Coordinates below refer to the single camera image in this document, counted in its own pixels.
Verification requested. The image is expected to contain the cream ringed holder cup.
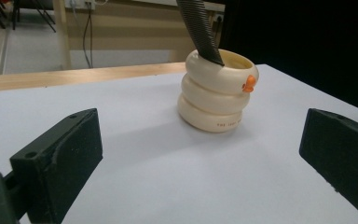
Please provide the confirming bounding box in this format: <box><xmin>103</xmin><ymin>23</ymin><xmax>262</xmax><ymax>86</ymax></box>
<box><xmin>176</xmin><ymin>49</ymin><xmax>260</xmax><ymax>133</ymax></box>

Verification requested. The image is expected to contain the white table cover sheet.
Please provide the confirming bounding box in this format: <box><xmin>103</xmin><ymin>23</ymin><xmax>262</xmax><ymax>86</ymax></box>
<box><xmin>0</xmin><ymin>63</ymin><xmax>358</xmax><ymax>224</ymax></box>

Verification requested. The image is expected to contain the black cable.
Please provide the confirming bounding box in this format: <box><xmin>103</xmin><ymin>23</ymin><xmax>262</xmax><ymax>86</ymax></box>
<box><xmin>81</xmin><ymin>3</ymin><xmax>92</xmax><ymax>69</ymax></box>
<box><xmin>88</xmin><ymin>3</ymin><xmax>94</xmax><ymax>69</ymax></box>

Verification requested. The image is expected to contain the black comb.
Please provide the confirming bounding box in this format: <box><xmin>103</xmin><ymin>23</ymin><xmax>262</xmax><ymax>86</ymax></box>
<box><xmin>175</xmin><ymin>0</ymin><xmax>226</xmax><ymax>67</ymax></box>

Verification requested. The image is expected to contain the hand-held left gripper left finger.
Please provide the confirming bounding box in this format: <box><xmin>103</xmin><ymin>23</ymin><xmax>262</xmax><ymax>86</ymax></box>
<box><xmin>9</xmin><ymin>107</ymin><xmax>103</xmax><ymax>224</ymax></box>

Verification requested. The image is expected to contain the grey chair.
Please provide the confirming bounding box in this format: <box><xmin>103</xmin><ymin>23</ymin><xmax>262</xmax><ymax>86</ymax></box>
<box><xmin>11</xmin><ymin>0</ymin><xmax>57</xmax><ymax>34</ymax></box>

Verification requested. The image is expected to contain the white wall socket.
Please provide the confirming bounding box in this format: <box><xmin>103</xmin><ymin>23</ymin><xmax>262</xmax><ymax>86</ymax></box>
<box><xmin>64</xmin><ymin>0</ymin><xmax>97</xmax><ymax>10</ymax></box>

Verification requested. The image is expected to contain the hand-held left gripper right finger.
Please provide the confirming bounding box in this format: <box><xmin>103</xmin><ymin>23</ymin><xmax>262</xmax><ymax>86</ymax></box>
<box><xmin>298</xmin><ymin>107</ymin><xmax>358</xmax><ymax>224</ymax></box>

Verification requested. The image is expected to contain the light wooden post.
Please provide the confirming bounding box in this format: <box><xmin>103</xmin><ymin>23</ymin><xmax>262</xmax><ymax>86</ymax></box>
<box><xmin>52</xmin><ymin>0</ymin><xmax>73</xmax><ymax>71</ymax></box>

